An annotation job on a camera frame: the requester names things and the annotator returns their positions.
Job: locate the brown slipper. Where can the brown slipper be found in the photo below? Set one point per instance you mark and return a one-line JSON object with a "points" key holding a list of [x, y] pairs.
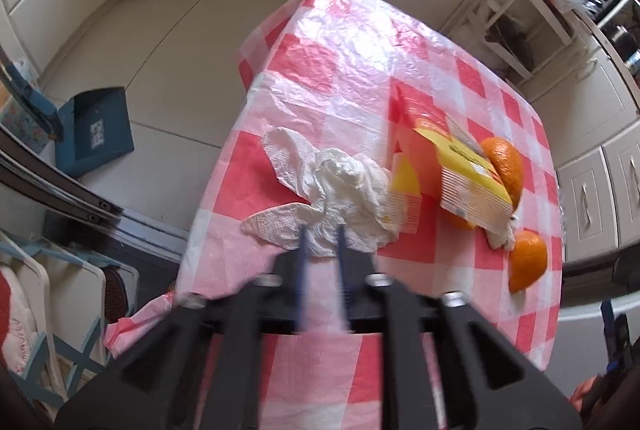
{"points": [[117, 295]]}

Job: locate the black wok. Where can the black wok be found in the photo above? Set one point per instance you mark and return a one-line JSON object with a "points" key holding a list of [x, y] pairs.
{"points": [[515, 45]]}

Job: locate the red white slipper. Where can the red white slipper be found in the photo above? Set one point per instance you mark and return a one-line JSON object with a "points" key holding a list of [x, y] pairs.
{"points": [[20, 325]]}

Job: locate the white trolley shelf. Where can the white trolley shelf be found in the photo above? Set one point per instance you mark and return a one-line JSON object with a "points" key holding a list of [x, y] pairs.
{"points": [[540, 5]]}

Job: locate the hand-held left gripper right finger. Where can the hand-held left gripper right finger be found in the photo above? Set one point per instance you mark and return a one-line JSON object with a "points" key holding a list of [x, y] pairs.
{"points": [[342, 270]]}

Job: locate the red checked tablecloth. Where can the red checked tablecloth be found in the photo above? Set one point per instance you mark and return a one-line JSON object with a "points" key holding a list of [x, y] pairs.
{"points": [[350, 75]]}

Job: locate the blue and white shoe rack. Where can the blue and white shoe rack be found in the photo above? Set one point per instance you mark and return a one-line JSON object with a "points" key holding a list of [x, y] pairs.
{"points": [[65, 270]]}

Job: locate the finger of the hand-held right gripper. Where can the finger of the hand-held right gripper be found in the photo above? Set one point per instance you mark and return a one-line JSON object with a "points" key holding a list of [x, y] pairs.
{"points": [[606, 315]]}

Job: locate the white panelled drawer cabinet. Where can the white panelled drawer cabinet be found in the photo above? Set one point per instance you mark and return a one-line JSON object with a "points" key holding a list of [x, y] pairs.
{"points": [[595, 190]]}

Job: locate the grey sliding door frame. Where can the grey sliding door frame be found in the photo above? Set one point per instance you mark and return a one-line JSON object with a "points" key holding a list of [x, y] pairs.
{"points": [[50, 190]]}

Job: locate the floral patterned cloth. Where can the floral patterned cloth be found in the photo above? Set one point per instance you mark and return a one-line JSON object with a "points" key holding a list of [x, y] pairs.
{"points": [[20, 125]]}

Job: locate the blue dustpan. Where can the blue dustpan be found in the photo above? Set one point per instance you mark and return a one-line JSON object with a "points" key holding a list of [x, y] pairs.
{"points": [[95, 130]]}

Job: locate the dark electric kettle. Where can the dark electric kettle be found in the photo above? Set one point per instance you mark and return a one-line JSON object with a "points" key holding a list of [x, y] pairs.
{"points": [[627, 43]]}

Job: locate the yellow snack packet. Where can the yellow snack packet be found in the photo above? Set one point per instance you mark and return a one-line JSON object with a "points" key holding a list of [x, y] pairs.
{"points": [[465, 180]]}

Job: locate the small white tissue piece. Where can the small white tissue piece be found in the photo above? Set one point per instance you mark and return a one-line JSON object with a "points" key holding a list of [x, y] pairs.
{"points": [[500, 236]]}

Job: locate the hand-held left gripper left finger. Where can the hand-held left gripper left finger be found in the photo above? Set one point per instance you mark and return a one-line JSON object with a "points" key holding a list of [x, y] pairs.
{"points": [[301, 270]]}

